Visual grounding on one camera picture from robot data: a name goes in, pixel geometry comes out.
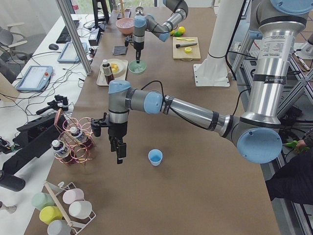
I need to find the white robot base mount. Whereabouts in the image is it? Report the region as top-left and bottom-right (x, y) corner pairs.
(194, 0), (245, 87)

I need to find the white wire cup rack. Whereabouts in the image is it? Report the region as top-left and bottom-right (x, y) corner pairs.
(44, 181), (96, 235)

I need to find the teach pendant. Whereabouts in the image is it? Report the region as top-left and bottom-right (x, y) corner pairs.
(57, 42), (80, 63)
(16, 66), (53, 92)

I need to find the mint green cup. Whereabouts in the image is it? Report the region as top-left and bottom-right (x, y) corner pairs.
(31, 192), (55, 211)

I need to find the steel muddler black tip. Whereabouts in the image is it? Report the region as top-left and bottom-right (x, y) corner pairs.
(175, 42), (198, 48)

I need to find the pink cup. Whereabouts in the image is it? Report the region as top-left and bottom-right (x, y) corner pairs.
(63, 188), (84, 204)

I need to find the bamboo cutting board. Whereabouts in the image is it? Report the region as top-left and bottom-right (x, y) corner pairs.
(172, 37), (201, 60)

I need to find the yellow lemon lower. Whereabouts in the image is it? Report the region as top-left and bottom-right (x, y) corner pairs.
(178, 26), (186, 34)

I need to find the teach pendant far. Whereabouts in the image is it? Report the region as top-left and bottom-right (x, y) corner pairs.
(57, 42), (80, 63)

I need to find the half lemon slice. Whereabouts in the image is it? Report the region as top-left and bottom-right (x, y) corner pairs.
(184, 47), (192, 53)

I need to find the tea bottle in rack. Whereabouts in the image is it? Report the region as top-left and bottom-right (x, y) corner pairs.
(51, 140), (75, 165)
(70, 126), (93, 149)

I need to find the teach pendant near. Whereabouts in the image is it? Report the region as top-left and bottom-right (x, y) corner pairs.
(16, 66), (53, 92)

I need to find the yellow cup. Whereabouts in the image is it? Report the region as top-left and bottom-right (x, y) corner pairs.
(39, 206), (63, 225)

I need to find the white round plate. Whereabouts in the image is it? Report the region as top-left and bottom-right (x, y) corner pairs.
(107, 59), (124, 76)

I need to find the cream serving tray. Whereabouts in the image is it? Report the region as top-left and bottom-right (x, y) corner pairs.
(96, 60), (129, 86)

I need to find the tea bottle on tray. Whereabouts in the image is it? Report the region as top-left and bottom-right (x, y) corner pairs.
(102, 60), (114, 84)

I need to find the black keyboard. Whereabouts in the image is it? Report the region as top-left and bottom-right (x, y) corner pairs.
(56, 20), (79, 44)

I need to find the aluminium frame post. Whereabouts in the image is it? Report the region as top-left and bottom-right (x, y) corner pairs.
(56, 0), (91, 75)

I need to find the pink bowl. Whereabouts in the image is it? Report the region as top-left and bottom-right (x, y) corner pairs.
(115, 18), (134, 35)

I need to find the clear ice cubes pile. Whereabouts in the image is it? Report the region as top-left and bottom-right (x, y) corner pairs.
(118, 19), (134, 28)

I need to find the grey cup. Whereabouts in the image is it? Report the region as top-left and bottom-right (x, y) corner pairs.
(47, 220), (71, 235)

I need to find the mint green bowl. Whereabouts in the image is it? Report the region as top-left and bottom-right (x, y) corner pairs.
(128, 60), (147, 75)

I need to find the copper wire bottle rack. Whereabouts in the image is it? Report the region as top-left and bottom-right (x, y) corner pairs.
(54, 109), (94, 166)

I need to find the white cup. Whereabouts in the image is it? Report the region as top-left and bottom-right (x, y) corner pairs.
(68, 201), (92, 219)

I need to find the black computer mouse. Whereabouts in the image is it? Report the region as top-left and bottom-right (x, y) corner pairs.
(48, 44), (59, 50)

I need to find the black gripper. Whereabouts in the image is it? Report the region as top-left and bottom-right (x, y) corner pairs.
(135, 48), (142, 64)
(108, 122), (128, 164)

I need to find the blue cup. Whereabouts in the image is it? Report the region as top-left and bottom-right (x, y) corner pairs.
(148, 149), (163, 166)

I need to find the grey folded cloth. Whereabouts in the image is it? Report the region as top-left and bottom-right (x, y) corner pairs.
(112, 46), (128, 55)

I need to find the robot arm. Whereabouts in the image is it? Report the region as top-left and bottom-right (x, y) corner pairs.
(132, 0), (188, 64)
(108, 0), (313, 164)

